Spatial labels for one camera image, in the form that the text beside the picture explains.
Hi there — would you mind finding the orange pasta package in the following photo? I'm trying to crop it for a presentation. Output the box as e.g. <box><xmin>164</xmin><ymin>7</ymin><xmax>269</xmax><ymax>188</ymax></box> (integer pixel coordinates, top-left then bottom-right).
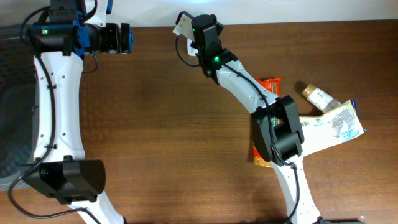
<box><xmin>252</xmin><ymin>77</ymin><xmax>281</xmax><ymax>168</ymax></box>

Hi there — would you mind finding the white tube with gold cap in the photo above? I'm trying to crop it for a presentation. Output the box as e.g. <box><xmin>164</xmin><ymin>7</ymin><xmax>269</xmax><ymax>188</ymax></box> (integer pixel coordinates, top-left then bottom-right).
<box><xmin>302</xmin><ymin>84</ymin><xmax>341</xmax><ymax>113</ymax></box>

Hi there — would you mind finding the yellow snack bag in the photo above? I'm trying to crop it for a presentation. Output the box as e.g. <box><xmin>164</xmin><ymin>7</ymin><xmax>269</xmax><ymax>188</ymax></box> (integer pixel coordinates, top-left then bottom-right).
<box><xmin>300</xmin><ymin>100</ymin><xmax>366</xmax><ymax>157</ymax></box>

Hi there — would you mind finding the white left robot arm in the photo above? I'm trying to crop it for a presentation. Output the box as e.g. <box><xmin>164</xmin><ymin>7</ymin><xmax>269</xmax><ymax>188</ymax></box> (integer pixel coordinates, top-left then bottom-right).
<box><xmin>21</xmin><ymin>1</ymin><xmax>134</xmax><ymax>223</ymax></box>

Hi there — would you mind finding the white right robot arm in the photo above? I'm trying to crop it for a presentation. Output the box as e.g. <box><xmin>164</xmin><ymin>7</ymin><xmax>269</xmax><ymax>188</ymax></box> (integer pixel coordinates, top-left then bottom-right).
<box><xmin>191</xmin><ymin>15</ymin><xmax>324</xmax><ymax>223</ymax></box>

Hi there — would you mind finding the white barcode scanner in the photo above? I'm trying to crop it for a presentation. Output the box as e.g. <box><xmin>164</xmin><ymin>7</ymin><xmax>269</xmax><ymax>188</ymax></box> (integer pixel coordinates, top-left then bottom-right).
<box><xmin>187</xmin><ymin>39</ymin><xmax>198</xmax><ymax>57</ymax></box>

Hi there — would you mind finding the grey plastic mesh basket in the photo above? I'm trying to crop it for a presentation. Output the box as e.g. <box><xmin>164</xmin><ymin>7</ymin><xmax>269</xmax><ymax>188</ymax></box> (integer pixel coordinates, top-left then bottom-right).
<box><xmin>1</xmin><ymin>24</ymin><xmax>36</xmax><ymax>192</ymax></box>

